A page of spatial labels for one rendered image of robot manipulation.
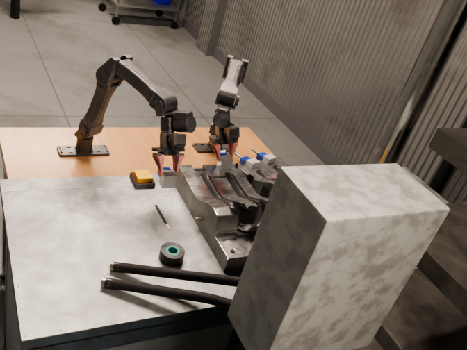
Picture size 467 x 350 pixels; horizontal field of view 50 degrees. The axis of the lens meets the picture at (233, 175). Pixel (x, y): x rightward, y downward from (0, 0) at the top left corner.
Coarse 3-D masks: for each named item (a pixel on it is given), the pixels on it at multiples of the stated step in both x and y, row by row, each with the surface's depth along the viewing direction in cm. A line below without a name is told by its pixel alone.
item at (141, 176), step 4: (136, 172) 191; (140, 172) 192; (144, 172) 192; (148, 172) 193; (136, 176) 189; (140, 176) 189; (144, 176) 190; (148, 176) 191; (136, 180) 189; (140, 180) 188; (144, 180) 189; (148, 180) 190; (152, 180) 191
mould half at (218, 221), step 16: (192, 176) 189; (224, 176) 195; (240, 176) 198; (192, 192) 182; (208, 192) 184; (224, 192) 186; (192, 208) 182; (208, 208) 170; (224, 208) 169; (208, 224) 171; (224, 224) 167; (208, 240) 171; (224, 240) 166; (240, 240) 168; (224, 256) 161; (240, 256) 161
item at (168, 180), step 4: (164, 168) 177; (168, 168) 178; (164, 172) 173; (168, 172) 173; (172, 172) 174; (160, 176) 175; (164, 176) 171; (168, 176) 172; (172, 176) 173; (176, 176) 173; (160, 180) 175; (164, 180) 172; (168, 180) 173; (172, 180) 174; (176, 180) 174; (160, 184) 175; (164, 184) 173; (168, 184) 174; (172, 184) 175
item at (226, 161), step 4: (220, 152) 200; (224, 152) 200; (220, 156) 196; (224, 156) 197; (228, 156) 197; (220, 160) 195; (224, 160) 195; (228, 160) 196; (232, 160) 196; (220, 164) 196; (224, 164) 196; (228, 164) 197; (220, 168) 197; (224, 168) 198; (228, 168) 199
